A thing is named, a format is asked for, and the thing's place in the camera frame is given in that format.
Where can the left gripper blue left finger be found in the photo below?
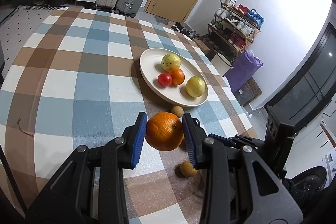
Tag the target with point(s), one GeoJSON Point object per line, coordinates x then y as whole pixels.
{"type": "Point", "coordinates": [137, 137]}

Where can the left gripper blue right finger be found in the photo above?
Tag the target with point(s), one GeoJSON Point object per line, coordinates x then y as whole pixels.
{"type": "Point", "coordinates": [192, 139]}

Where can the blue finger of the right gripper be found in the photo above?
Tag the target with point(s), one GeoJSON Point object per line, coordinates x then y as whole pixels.
{"type": "Point", "coordinates": [225, 141]}

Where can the large orange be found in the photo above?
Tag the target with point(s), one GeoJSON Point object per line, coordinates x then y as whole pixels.
{"type": "Point", "coordinates": [164, 131]}

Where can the brown longan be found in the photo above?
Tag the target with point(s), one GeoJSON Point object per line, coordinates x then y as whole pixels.
{"type": "Point", "coordinates": [187, 169]}
{"type": "Point", "coordinates": [178, 111]}

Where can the red tomato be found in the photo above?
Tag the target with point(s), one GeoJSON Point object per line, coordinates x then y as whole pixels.
{"type": "Point", "coordinates": [165, 79]}
{"type": "Point", "coordinates": [183, 145]}

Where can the dark plum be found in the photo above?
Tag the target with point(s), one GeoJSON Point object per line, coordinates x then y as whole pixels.
{"type": "Point", "coordinates": [196, 122]}

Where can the red tomato on plate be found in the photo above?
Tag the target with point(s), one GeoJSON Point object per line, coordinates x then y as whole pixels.
{"type": "Point", "coordinates": [165, 79]}

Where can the yellow guava near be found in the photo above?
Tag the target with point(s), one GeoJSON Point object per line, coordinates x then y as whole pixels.
{"type": "Point", "coordinates": [195, 86]}

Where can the yellow guava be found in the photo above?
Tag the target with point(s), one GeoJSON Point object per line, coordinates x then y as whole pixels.
{"type": "Point", "coordinates": [195, 86]}
{"type": "Point", "coordinates": [169, 61]}

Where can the cream round plate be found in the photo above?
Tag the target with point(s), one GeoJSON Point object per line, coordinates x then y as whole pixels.
{"type": "Point", "coordinates": [150, 67]}

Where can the small orange on plate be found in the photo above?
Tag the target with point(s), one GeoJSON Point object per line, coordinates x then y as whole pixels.
{"type": "Point", "coordinates": [177, 75]}

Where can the yellow guava far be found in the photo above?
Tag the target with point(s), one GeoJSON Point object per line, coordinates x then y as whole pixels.
{"type": "Point", "coordinates": [169, 61]}

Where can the white trash bin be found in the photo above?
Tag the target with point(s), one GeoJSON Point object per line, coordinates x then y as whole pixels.
{"type": "Point", "coordinates": [221, 64]}

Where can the purple bag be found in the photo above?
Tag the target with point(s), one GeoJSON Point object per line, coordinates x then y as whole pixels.
{"type": "Point", "coordinates": [244, 67]}

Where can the checkered tablecloth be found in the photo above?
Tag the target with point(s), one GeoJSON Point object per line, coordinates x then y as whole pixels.
{"type": "Point", "coordinates": [76, 80]}

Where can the wooden shoe rack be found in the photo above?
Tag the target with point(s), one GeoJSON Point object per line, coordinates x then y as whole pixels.
{"type": "Point", "coordinates": [236, 25]}

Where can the dotted floor mat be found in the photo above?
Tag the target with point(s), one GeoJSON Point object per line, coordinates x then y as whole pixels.
{"type": "Point", "coordinates": [16, 27]}

